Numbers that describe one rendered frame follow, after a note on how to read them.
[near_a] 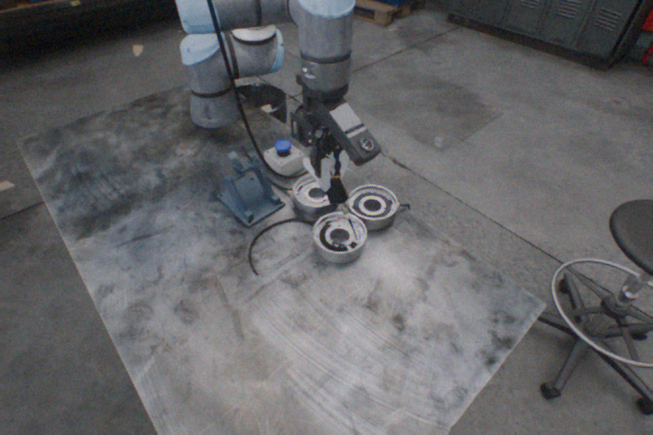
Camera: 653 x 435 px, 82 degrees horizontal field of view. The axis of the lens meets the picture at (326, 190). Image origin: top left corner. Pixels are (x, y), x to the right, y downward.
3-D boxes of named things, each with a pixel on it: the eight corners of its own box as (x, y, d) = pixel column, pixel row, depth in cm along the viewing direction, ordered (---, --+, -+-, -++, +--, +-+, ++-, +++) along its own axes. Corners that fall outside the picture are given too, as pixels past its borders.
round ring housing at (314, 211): (348, 195, 87) (348, 182, 85) (328, 225, 81) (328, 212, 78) (307, 182, 91) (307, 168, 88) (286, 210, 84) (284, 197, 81)
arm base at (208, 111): (183, 113, 114) (173, 82, 107) (226, 95, 121) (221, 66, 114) (207, 134, 105) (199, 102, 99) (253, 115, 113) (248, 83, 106)
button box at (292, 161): (305, 167, 95) (304, 151, 91) (282, 180, 91) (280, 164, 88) (285, 152, 99) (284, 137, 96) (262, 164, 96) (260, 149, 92)
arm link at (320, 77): (362, 53, 55) (321, 71, 51) (360, 83, 58) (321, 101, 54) (326, 39, 59) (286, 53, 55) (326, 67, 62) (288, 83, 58)
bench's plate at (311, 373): (542, 310, 68) (547, 304, 67) (271, 660, 39) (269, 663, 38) (212, 79, 134) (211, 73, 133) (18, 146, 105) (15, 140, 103)
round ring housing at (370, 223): (354, 236, 78) (355, 222, 76) (342, 201, 86) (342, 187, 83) (401, 228, 80) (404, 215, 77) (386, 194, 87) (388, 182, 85)
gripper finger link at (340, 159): (329, 165, 76) (326, 128, 69) (351, 179, 73) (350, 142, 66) (318, 173, 75) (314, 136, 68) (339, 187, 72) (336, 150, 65)
